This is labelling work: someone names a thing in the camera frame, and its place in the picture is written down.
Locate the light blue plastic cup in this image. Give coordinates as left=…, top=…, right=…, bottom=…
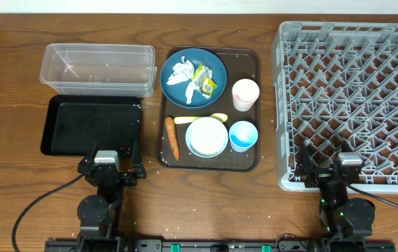
left=228, top=121, right=259, bottom=153

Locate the light blue bowl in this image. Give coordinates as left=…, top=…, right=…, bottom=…
left=185, top=116, right=229, bottom=159

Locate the white rice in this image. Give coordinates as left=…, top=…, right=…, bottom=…
left=189, top=117, right=228, bottom=157

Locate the pink plastic cup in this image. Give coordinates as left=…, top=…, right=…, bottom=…
left=232, top=78, right=260, bottom=112

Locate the yellow snack wrapper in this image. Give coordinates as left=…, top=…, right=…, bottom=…
left=185, top=64, right=217, bottom=104

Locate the white tissue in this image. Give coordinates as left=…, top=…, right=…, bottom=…
left=167, top=56, right=195, bottom=85

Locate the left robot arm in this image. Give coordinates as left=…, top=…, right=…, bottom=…
left=76, top=141, right=146, bottom=252

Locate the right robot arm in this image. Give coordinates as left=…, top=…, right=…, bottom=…
left=294, top=145, right=376, bottom=251

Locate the grey dishwasher rack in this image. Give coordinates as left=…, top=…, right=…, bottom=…
left=271, top=21, right=398, bottom=194

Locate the orange carrot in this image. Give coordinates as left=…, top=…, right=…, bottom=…
left=165, top=117, right=180, bottom=161

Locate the black rectangular tray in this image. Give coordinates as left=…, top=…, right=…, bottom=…
left=41, top=94, right=142, bottom=157

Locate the dark blue plate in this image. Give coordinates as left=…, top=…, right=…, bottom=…
left=160, top=48, right=227, bottom=109

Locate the dark brown serving tray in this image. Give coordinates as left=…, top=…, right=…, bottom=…
left=156, top=46, right=261, bottom=172

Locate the yellow plastic spoon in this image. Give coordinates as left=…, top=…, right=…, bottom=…
left=174, top=113, right=228, bottom=125

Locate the clear plastic bin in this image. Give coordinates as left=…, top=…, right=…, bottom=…
left=39, top=43, right=157, bottom=97

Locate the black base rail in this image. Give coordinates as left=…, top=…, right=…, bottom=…
left=43, top=238, right=396, bottom=252

